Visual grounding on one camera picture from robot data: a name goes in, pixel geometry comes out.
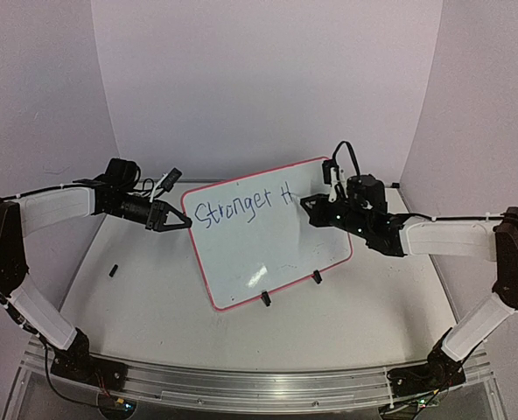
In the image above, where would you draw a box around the right black board clip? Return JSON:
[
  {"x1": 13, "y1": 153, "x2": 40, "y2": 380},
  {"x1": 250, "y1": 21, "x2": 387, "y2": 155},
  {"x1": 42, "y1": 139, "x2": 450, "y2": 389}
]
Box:
[{"x1": 312, "y1": 270, "x2": 322, "y2": 284}]

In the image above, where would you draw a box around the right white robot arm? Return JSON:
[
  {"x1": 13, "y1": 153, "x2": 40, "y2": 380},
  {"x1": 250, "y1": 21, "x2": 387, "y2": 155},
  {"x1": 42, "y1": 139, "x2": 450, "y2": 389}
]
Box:
[{"x1": 300, "y1": 175, "x2": 518, "y2": 396}]

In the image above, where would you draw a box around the base black cable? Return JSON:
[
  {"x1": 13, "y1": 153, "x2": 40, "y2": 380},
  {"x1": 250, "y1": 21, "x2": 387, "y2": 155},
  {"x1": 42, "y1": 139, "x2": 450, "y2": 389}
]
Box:
[
  {"x1": 383, "y1": 367, "x2": 452, "y2": 412},
  {"x1": 44, "y1": 349, "x2": 131, "y2": 412}
]

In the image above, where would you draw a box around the left black board clip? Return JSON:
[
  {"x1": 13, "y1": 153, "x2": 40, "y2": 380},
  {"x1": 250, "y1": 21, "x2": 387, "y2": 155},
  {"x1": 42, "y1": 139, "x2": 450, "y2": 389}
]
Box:
[{"x1": 261, "y1": 290, "x2": 271, "y2": 307}]

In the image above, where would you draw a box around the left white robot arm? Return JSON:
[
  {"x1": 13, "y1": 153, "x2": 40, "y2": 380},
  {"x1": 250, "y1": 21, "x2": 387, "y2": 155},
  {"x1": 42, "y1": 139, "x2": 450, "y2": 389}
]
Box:
[{"x1": 0, "y1": 157, "x2": 192, "y2": 385}]

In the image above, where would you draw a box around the pink framed whiteboard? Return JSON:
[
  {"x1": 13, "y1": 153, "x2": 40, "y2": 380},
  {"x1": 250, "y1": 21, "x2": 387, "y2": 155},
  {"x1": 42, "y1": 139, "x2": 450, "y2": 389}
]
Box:
[{"x1": 180, "y1": 157, "x2": 353, "y2": 312}]

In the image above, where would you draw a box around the right base black cable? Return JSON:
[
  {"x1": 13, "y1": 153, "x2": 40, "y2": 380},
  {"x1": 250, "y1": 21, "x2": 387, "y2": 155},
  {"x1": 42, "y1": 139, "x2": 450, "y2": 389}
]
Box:
[{"x1": 383, "y1": 367, "x2": 452, "y2": 412}]

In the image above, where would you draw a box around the right camera black cable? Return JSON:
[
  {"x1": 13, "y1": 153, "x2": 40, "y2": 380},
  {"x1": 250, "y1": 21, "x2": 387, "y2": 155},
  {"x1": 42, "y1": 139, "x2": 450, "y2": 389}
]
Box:
[{"x1": 331, "y1": 140, "x2": 361, "y2": 179}]

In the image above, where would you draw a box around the black marker cap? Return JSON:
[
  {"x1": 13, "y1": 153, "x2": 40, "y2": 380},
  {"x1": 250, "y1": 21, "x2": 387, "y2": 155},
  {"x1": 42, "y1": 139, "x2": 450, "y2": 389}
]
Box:
[{"x1": 108, "y1": 264, "x2": 118, "y2": 277}]

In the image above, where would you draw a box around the left base black cable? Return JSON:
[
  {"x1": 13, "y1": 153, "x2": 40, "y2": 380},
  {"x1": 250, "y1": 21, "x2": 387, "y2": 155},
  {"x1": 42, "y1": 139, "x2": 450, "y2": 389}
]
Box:
[{"x1": 44, "y1": 349, "x2": 131, "y2": 412}]

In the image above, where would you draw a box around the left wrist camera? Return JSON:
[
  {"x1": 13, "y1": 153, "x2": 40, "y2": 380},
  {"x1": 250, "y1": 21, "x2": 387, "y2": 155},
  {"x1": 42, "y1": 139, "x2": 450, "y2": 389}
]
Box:
[{"x1": 150, "y1": 168, "x2": 182, "y2": 201}]

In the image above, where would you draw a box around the black board clip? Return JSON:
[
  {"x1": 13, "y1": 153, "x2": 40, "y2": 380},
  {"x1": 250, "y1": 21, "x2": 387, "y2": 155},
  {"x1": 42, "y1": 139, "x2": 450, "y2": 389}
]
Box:
[
  {"x1": 312, "y1": 270, "x2": 322, "y2": 284},
  {"x1": 261, "y1": 290, "x2": 271, "y2": 307}
]

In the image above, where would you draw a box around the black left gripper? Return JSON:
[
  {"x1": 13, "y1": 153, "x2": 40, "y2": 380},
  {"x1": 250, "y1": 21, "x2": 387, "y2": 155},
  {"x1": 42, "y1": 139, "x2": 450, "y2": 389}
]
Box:
[{"x1": 108, "y1": 191, "x2": 193, "y2": 231}]

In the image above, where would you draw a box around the aluminium front rail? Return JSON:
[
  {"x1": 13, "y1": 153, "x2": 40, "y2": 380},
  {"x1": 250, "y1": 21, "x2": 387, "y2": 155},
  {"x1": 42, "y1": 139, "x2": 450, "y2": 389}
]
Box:
[{"x1": 2, "y1": 340, "x2": 506, "y2": 419}]

